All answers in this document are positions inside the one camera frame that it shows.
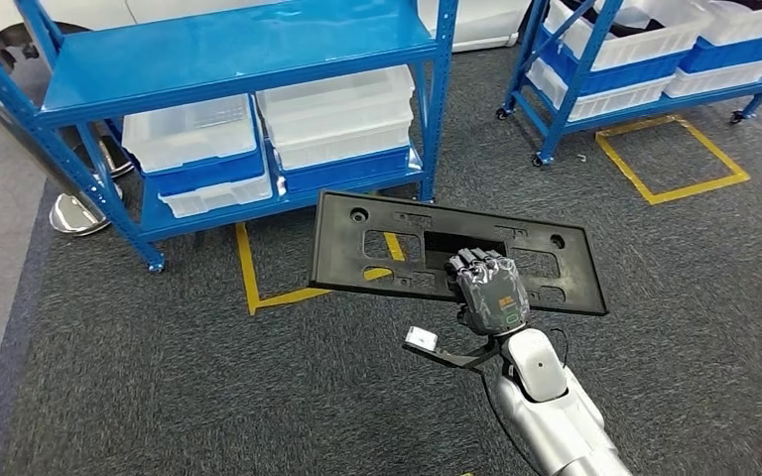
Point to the yellow floor tape square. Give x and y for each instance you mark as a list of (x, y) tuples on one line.
[(696, 188), (247, 263)]

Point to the blue plastic bin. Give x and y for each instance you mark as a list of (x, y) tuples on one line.
[(348, 177), (631, 82), (210, 177), (736, 59)]

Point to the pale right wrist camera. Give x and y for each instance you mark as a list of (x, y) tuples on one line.
[(420, 338)]

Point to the black parts in bin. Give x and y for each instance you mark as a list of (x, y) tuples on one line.
[(637, 29)]

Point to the white plastic bin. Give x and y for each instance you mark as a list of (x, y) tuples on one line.
[(216, 197), (617, 105), (749, 29), (716, 85), (644, 56)]

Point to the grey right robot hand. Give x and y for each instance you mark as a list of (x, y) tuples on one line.
[(493, 296)]

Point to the white car red stripe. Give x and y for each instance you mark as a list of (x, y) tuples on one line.
[(486, 26)]

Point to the black plastic plate part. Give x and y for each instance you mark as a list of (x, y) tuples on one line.
[(335, 263)]

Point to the blue metal shelf rack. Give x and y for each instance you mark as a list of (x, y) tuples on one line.
[(567, 105), (223, 52)]

